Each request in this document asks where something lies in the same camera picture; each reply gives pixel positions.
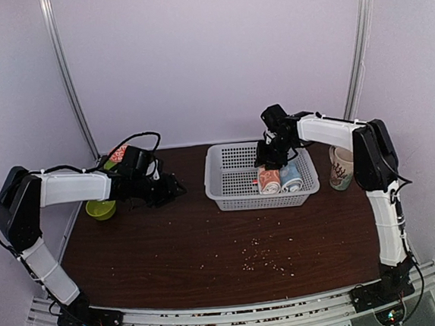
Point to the red patterned bowl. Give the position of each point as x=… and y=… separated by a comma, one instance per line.
x=116, y=154

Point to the blue patterned towel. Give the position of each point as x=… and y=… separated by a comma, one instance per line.
x=290, y=179

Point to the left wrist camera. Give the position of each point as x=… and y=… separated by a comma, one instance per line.
x=139, y=158

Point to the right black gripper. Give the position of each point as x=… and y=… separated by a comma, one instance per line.
x=263, y=157

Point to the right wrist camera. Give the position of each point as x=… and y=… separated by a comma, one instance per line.
x=273, y=116

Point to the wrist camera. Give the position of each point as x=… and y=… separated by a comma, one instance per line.
x=273, y=116
x=139, y=158

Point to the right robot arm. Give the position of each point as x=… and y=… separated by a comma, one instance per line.
x=375, y=171

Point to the right aluminium frame post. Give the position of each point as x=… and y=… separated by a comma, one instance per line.
x=362, y=38

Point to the left aluminium frame post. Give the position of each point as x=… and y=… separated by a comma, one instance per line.
x=66, y=78

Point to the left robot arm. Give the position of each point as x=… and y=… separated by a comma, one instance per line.
x=25, y=195

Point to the green plate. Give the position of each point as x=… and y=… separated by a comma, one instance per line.
x=109, y=165

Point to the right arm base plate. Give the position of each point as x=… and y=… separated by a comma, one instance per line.
x=382, y=299

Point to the small green bowl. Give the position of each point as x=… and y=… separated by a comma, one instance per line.
x=100, y=210

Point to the beige mug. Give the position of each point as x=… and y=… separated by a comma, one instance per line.
x=341, y=173

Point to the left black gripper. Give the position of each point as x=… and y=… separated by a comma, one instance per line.
x=169, y=192

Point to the orange bunny towel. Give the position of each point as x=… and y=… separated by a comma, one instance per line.
x=268, y=181

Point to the white plastic basket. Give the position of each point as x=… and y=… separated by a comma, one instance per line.
x=235, y=183

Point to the aluminium frame post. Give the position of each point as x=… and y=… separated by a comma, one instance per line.
x=362, y=38
x=66, y=78

